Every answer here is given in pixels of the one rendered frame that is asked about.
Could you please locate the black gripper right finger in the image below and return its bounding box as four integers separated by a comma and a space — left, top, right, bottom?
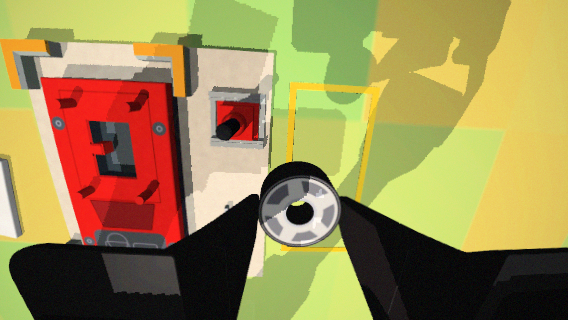
338, 196, 568, 320

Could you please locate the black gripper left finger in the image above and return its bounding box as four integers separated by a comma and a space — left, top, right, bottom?
9, 194, 259, 320

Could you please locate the yellow rectangular outline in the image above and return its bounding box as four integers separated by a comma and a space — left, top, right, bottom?
281, 82, 380, 252

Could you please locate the black and grey wheel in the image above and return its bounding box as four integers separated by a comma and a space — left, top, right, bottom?
257, 161, 342, 247

